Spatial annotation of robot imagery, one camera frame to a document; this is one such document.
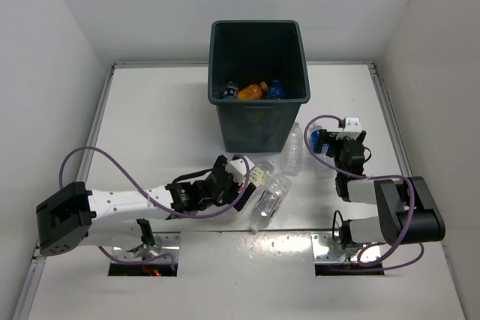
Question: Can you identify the apple label clear bottle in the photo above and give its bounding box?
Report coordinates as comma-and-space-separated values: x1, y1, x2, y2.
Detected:
244, 160, 275, 194

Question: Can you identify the clear bottle red blue label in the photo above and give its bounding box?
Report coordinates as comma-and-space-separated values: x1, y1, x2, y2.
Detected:
248, 174, 292, 234

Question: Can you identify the clear ribbed bottle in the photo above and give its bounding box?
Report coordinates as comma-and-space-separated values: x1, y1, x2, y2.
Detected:
280, 122, 303, 176

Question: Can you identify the blue label water bottle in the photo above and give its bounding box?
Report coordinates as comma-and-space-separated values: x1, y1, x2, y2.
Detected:
267, 79, 286, 100

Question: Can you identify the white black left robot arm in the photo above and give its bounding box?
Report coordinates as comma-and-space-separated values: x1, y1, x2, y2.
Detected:
36, 155, 255, 257

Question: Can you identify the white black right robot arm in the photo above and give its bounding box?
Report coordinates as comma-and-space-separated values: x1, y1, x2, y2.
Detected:
310, 129, 446, 248

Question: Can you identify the dark green plastic bin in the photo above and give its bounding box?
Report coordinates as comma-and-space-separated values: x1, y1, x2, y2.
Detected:
208, 20, 311, 153

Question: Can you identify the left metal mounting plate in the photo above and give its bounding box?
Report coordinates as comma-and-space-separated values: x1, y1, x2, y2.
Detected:
109, 232, 181, 265

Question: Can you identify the metal mounting plate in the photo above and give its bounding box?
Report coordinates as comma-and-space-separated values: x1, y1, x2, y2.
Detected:
109, 232, 181, 265
310, 231, 368, 265

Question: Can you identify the orange juice bottle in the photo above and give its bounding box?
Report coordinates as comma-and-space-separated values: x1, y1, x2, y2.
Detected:
238, 82, 269, 100

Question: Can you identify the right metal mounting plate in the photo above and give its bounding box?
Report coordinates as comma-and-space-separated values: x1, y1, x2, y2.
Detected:
310, 231, 368, 265

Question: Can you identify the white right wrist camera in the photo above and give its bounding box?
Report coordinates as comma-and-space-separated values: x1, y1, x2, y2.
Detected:
336, 117, 362, 140

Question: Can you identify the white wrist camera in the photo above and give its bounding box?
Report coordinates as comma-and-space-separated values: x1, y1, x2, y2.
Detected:
225, 157, 254, 185
336, 117, 362, 140

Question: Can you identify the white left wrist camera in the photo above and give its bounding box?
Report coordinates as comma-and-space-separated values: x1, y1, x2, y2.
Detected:
225, 157, 254, 185

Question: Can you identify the black thin cable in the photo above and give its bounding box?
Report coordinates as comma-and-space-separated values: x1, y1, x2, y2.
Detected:
332, 211, 347, 246

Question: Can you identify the right aluminium frame rail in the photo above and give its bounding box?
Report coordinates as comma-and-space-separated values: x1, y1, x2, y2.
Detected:
368, 61, 470, 320

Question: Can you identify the aluminium frame rail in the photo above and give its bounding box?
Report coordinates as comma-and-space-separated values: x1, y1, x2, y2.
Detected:
112, 61, 375, 69
368, 61, 470, 320
11, 64, 116, 319

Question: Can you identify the back aluminium frame rail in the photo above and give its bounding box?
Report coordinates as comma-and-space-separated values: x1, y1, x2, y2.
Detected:
112, 61, 375, 69

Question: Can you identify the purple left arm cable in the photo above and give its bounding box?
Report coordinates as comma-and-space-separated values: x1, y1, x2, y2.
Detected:
59, 146, 251, 265

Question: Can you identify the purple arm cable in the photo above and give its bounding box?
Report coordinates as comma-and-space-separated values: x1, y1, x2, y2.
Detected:
304, 115, 425, 269
59, 146, 251, 265

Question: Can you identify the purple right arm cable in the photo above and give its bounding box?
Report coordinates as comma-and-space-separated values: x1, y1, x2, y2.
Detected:
304, 115, 425, 269

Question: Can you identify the left aluminium frame rail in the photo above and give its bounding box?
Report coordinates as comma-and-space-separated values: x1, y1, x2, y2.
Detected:
11, 64, 116, 319

